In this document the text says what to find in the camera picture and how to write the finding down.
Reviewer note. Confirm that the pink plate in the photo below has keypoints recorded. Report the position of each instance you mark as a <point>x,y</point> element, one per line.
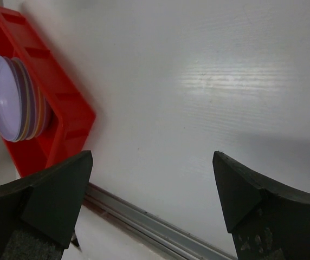
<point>33,115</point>

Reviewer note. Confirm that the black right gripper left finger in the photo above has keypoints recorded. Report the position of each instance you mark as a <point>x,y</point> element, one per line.
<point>38,213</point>

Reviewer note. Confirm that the aluminium front rail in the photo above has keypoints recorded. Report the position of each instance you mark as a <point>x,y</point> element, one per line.
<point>164,236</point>

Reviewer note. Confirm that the purple plate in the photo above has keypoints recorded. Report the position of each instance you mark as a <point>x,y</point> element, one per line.
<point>47,115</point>
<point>10,102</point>

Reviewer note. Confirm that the red plastic bin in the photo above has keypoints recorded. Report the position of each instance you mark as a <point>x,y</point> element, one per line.
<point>72,115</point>

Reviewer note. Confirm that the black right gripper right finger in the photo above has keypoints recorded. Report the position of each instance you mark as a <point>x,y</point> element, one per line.
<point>267,219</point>

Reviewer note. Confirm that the orange plate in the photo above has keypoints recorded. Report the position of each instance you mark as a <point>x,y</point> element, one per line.
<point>40,110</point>
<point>28,100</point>

